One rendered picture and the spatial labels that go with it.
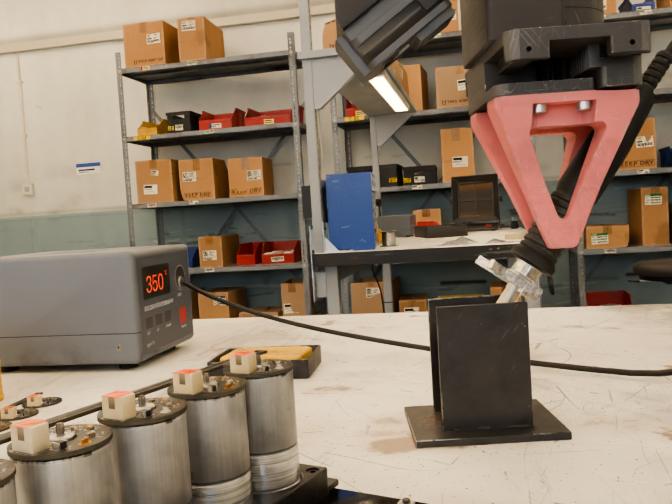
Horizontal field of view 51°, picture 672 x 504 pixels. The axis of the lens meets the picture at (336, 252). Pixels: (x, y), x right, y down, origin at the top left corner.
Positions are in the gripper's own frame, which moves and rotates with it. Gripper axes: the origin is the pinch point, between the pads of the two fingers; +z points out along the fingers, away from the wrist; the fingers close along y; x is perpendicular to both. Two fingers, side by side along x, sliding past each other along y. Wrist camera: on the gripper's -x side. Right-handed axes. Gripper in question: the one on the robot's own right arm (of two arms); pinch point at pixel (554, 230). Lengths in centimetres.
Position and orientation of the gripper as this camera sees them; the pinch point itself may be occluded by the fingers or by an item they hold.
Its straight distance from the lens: 37.6
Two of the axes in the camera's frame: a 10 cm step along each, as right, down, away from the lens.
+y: 0.0, 0.6, -10.0
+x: 10.0, -0.7, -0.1
